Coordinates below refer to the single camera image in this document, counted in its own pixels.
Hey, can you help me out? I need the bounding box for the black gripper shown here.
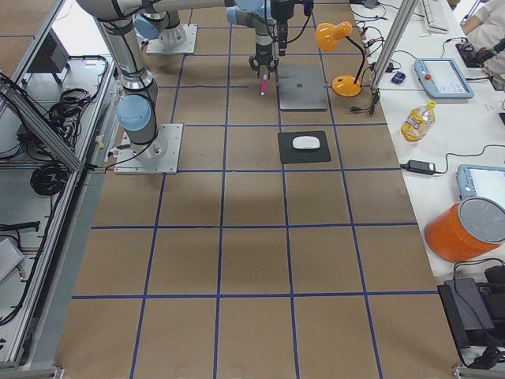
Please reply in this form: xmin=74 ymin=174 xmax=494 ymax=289
xmin=249 ymin=22 xmax=287 ymax=78
xmin=271 ymin=0 xmax=295 ymax=24

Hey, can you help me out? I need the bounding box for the pink highlighter pen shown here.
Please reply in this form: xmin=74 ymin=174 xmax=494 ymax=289
xmin=260 ymin=74 xmax=268 ymax=96

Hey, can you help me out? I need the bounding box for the white computer mouse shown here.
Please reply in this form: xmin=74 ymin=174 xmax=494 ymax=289
xmin=292 ymin=135 xmax=320 ymax=150

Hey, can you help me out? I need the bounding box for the black mousepad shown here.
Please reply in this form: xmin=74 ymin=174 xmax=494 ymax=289
xmin=277 ymin=130 xmax=331 ymax=164

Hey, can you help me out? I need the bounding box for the orange desk lamp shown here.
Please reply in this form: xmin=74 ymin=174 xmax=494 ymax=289
xmin=315 ymin=21 xmax=366 ymax=98

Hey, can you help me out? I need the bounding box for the grey closed laptop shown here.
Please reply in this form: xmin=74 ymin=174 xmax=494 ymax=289
xmin=277 ymin=65 xmax=327 ymax=112

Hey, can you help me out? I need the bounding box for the small dark blue pouch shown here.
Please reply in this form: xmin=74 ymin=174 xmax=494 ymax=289
xmin=391 ymin=71 xmax=406 ymax=84

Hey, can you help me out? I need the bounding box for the white keyboard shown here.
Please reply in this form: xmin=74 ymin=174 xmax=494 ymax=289
xmin=419 ymin=0 xmax=449 ymax=33

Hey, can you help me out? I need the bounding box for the yellow drink bottle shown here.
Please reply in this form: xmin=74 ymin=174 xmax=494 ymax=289
xmin=400 ymin=101 xmax=436 ymax=142

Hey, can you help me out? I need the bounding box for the blue teach pendant tablet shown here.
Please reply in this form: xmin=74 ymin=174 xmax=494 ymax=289
xmin=413 ymin=58 xmax=474 ymax=99

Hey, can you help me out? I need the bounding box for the black power adapter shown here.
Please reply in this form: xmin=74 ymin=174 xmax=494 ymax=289
xmin=406 ymin=159 xmax=436 ymax=175

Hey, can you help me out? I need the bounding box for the person at desk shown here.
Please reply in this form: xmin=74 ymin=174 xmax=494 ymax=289
xmin=462 ymin=0 xmax=504 ymax=79

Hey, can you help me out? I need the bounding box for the orange cylindrical container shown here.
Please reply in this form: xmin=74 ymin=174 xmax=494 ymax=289
xmin=424 ymin=197 xmax=504 ymax=263

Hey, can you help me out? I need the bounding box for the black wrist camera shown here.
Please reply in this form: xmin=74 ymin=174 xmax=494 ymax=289
xmin=301 ymin=0 xmax=314 ymax=17

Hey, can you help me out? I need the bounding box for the lamp power cable plug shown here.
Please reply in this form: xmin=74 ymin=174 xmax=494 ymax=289
xmin=350 ymin=88 xmax=380 ymax=115

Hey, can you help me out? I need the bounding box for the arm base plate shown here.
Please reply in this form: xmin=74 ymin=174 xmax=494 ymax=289
xmin=146 ymin=24 xmax=197 ymax=55
xmin=114 ymin=124 xmax=183 ymax=174

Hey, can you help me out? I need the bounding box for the aluminium frame post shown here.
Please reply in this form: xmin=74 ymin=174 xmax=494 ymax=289
xmin=371 ymin=0 xmax=417 ymax=103

